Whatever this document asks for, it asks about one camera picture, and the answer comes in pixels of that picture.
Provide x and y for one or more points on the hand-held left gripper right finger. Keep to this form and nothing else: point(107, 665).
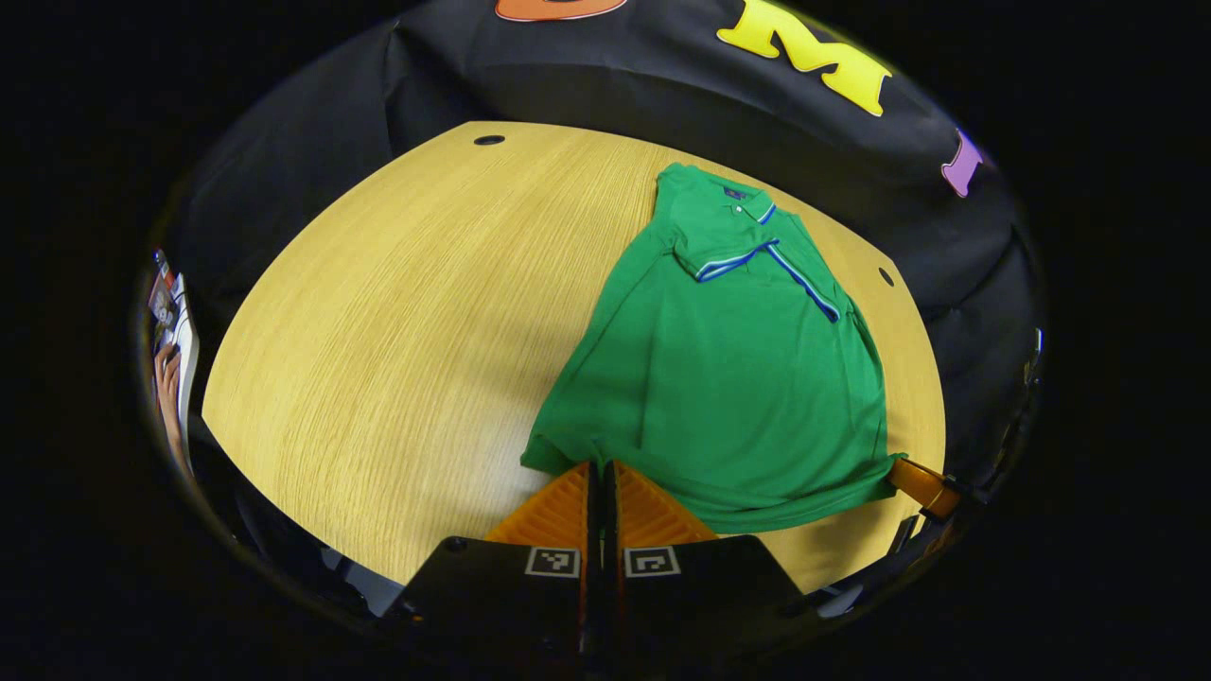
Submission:
point(719, 596)

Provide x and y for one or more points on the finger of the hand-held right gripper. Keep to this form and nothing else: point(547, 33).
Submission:
point(918, 480)

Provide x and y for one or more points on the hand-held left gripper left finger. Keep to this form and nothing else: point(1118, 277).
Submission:
point(492, 605)

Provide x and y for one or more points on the green T-shirt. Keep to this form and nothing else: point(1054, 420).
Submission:
point(738, 378)

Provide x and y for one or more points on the black backdrop cloth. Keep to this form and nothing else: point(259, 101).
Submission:
point(568, 85)

